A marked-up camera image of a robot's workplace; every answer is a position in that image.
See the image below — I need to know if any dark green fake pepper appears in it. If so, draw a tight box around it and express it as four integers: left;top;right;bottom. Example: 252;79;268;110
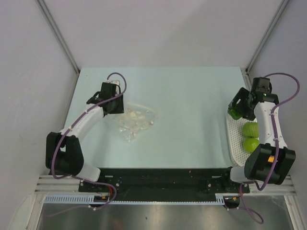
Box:
228;109;243;120

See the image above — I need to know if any clear polka dot zip bag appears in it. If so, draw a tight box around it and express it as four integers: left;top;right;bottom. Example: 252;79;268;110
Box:
106;103;158;143

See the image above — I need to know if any light green fake fruit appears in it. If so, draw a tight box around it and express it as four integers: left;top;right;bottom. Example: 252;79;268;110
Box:
242;122;259;138

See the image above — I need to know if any green fake apple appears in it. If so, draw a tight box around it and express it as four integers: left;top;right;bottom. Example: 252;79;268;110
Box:
243;138;259;153

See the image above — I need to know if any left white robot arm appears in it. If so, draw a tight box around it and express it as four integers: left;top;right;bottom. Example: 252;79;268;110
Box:
45;80;124;192

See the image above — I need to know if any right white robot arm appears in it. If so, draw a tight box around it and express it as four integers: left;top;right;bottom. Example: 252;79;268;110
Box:
221;75;296;192

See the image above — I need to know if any white perforated plastic basket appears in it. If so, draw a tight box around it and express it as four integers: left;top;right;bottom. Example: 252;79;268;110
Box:
226;114;257;166

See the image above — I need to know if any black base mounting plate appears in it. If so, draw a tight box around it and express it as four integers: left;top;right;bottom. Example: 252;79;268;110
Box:
78;168;250;201

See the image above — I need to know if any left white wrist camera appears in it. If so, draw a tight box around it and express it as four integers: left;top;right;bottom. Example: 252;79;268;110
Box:
106;80;121;96

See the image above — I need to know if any white slotted cable duct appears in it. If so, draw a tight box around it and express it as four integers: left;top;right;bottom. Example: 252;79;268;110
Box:
44;194;239;207

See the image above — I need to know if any aluminium frame rail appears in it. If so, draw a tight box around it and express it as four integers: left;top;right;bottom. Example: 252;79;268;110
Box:
34;175;296;196

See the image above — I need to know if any right aluminium corner post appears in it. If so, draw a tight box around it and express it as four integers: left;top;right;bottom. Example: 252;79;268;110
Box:
245;0;291;74

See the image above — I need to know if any aluminium corner post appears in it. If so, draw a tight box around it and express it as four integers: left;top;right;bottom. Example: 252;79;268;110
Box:
35;0;81;74
245;0;291;74

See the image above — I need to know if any left aluminium corner post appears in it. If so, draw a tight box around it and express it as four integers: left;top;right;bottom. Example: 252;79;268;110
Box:
35;0;81;74

